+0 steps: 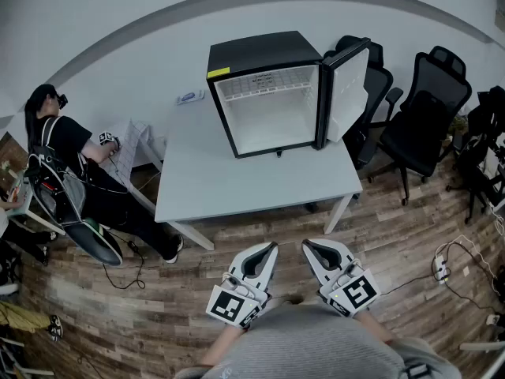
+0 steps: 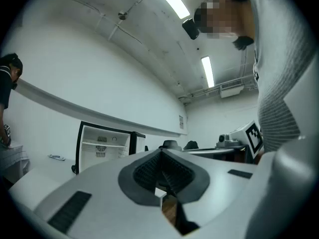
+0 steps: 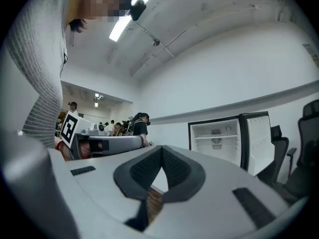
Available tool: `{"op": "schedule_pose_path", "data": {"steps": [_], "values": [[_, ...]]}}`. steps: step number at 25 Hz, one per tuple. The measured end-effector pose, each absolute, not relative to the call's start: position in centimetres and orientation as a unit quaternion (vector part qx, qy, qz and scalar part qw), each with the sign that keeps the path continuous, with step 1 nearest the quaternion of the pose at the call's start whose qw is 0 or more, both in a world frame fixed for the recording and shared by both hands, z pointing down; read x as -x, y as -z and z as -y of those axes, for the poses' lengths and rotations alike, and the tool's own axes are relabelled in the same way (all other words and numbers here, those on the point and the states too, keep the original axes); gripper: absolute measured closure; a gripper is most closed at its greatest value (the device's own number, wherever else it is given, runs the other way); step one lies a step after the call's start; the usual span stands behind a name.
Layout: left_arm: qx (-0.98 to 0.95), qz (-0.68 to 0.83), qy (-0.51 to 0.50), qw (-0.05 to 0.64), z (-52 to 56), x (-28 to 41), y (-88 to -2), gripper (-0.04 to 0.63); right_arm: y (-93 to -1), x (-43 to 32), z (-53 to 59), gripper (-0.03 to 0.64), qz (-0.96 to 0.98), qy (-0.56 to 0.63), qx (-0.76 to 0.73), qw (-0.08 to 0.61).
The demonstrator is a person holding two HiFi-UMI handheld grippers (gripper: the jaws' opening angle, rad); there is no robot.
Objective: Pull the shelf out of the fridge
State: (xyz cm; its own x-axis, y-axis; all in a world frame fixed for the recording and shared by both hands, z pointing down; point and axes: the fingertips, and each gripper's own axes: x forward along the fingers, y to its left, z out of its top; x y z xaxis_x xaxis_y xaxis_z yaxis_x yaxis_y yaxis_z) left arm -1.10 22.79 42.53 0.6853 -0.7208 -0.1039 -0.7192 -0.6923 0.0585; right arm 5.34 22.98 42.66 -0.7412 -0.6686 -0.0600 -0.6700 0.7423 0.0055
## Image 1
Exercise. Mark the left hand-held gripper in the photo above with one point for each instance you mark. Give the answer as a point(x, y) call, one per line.
point(227, 306)

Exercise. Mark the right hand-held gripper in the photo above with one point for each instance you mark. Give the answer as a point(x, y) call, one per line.
point(357, 292)

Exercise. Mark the white wire fridge shelf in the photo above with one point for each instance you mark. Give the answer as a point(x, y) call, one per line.
point(244, 88)

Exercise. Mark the person's left forearm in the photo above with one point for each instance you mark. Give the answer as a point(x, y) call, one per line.
point(225, 344)

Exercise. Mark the person's right forearm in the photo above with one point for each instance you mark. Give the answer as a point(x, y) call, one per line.
point(375, 326)

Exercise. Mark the black mini fridge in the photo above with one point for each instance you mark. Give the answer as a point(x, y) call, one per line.
point(256, 49)

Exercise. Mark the person's grey knit sweater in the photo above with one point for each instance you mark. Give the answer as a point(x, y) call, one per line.
point(315, 346)

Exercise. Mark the white power strip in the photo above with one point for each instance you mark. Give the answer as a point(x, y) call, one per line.
point(441, 269)

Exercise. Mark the small white table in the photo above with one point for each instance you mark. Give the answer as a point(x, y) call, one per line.
point(152, 154)

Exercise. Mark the black mesh office chair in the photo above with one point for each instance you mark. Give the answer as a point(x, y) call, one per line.
point(430, 124)

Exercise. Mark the white checked tablecloth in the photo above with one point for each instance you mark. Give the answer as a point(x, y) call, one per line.
point(128, 152)

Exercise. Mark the black padded office chair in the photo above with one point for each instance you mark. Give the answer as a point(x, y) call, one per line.
point(376, 89)

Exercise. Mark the white blue wipes packet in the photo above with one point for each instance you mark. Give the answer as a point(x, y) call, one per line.
point(190, 97)

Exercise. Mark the black swivel office chair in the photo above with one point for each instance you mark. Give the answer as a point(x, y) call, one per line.
point(481, 140)

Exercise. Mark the black white sneaker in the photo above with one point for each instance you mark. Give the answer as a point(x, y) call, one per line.
point(56, 327)

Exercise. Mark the small teal table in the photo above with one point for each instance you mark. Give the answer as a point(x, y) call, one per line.
point(23, 203)

